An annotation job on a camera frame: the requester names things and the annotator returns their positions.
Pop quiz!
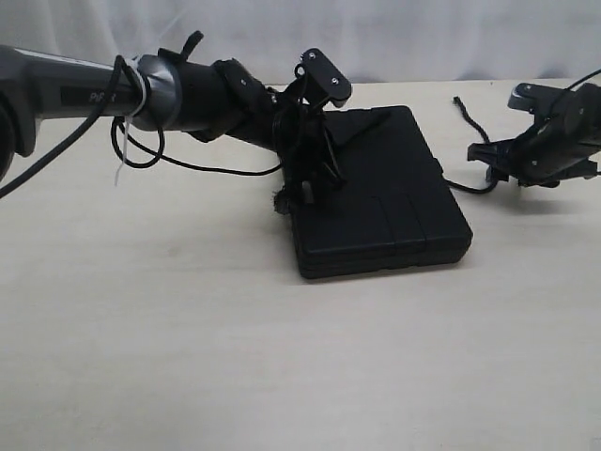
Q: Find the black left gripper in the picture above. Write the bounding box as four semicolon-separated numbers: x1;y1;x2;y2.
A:
213;58;347;207

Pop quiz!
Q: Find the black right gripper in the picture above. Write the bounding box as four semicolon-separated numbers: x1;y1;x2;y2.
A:
467;112;599;188

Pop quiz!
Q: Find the black braided rope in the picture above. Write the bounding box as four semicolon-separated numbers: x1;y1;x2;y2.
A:
270;96;501;217

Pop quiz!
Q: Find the black plastic carrying case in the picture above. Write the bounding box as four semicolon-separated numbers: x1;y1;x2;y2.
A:
290;106;473;279

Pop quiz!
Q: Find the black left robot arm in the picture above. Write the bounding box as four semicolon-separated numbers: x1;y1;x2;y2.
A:
1;43;352;196

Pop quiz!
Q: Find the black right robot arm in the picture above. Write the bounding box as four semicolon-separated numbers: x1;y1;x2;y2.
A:
467;83;600;188

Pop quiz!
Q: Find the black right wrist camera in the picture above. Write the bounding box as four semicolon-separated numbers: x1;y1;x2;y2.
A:
507;83;576;117

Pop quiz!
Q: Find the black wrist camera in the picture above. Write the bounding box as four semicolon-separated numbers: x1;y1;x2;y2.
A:
507;83;576;117
300;48;352;109

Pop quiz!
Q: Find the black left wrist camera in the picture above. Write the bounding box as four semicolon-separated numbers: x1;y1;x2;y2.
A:
300;48;352;109

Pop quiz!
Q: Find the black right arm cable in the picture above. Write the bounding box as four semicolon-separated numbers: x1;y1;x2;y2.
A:
553;68;601;109

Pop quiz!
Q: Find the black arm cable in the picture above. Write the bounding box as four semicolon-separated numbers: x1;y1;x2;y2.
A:
0;55;287;198
553;68;601;109

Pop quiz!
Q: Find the white cable tie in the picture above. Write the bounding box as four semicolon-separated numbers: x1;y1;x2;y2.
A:
112;55;154;188

